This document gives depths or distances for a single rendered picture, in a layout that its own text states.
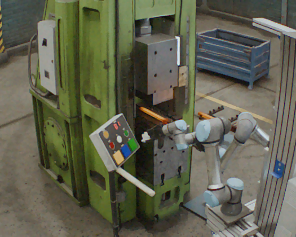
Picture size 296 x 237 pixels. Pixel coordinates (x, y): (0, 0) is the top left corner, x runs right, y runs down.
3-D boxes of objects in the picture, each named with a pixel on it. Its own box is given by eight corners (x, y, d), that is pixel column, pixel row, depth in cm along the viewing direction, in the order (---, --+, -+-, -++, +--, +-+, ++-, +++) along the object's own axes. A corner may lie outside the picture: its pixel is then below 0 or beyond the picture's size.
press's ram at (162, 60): (185, 83, 349) (186, 36, 332) (148, 95, 328) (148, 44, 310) (152, 69, 379) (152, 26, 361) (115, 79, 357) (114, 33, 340)
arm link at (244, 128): (256, 131, 275) (220, 184, 298) (256, 124, 284) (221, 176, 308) (242, 123, 274) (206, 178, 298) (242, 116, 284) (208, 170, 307)
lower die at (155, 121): (172, 127, 357) (172, 118, 353) (152, 135, 346) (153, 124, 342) (140, 110, 387) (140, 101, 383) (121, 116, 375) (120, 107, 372)
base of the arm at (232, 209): (246, 210, 269) (248, 198, 265) (229, 218, 262) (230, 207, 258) (233, 200, 281) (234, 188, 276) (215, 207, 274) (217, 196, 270)
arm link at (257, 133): (283, 172, 295) (233, 127, 289) (282, 161, 308) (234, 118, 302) (294, 161, 290) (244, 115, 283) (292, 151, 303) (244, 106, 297)
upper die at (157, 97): (172, 98, 346) (172, 87, 342) (153, 105, 335) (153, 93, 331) (140, 83, 376) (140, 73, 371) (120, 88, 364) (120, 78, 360)
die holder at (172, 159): (187, 170, 381) (190, 124, 361) (153, 186, 359) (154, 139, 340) (147, 146, 420) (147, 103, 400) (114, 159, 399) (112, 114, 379)
